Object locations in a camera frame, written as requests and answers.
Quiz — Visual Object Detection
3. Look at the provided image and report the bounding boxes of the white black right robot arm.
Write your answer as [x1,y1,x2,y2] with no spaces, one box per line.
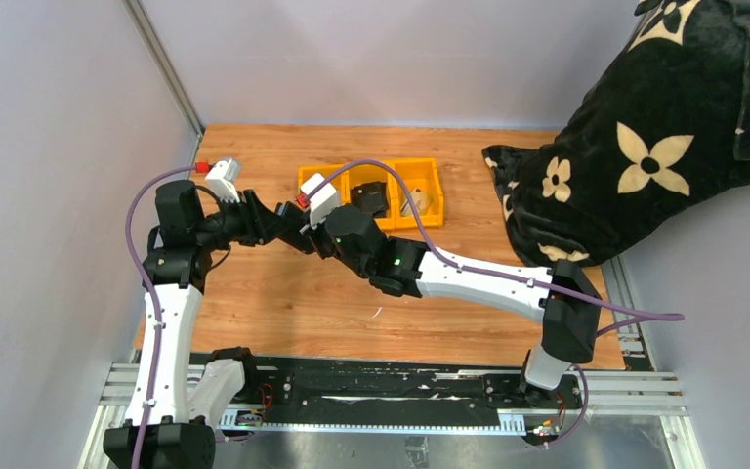
[275,202,601,407]

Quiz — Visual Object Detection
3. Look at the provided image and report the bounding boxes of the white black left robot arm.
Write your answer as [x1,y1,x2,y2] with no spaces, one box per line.
[103,180,312,468]

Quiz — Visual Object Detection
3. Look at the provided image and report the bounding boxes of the black card holders in bin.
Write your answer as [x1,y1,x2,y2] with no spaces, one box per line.
[351,181,389,218]

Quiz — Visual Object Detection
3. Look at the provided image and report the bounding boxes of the yellow bin with cards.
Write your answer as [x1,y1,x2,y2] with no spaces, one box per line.
[298,164,348,228]

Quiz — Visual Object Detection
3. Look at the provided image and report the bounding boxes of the beige card in right bin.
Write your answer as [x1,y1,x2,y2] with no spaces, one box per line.
[400,188,432,217]

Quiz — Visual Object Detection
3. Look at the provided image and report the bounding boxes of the yellow bin with holders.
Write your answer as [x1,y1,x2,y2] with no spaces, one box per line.
[346,164,396,231]

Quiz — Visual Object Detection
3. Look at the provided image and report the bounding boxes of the yellow bin right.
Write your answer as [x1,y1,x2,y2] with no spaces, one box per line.
[391,158,445,229]

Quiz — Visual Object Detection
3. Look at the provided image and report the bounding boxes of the black plush flower blanket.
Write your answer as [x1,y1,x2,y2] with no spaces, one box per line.
[482,1,750,267]

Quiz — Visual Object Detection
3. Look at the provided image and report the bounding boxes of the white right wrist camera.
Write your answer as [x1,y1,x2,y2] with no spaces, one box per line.
[299,173,342,229]

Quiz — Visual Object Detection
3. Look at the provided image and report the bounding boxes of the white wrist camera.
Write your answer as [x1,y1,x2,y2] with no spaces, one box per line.
[299,173,342,229]
[205,158,241,203]

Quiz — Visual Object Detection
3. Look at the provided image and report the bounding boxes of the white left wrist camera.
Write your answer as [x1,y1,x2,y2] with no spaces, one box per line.
[205,158,241,203]

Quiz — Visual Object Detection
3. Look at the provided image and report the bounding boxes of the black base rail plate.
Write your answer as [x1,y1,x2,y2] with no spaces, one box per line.
[226,356,586,433]

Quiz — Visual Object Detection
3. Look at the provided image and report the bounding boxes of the aluminium corner frame post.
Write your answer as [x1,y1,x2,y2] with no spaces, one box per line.
[122,0,205,141]

